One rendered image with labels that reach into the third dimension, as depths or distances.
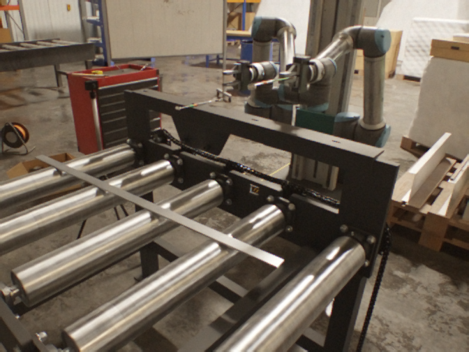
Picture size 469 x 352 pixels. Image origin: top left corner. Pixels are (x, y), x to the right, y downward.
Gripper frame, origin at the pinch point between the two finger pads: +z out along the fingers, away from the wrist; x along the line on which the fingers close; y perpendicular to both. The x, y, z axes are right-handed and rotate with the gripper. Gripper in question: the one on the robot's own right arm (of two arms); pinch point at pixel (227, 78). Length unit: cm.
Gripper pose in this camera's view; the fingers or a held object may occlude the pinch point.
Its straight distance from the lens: 170.9
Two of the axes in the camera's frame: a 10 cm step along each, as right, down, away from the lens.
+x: -0.2, 8.9, 4.5
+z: -6.7, 3.3, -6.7
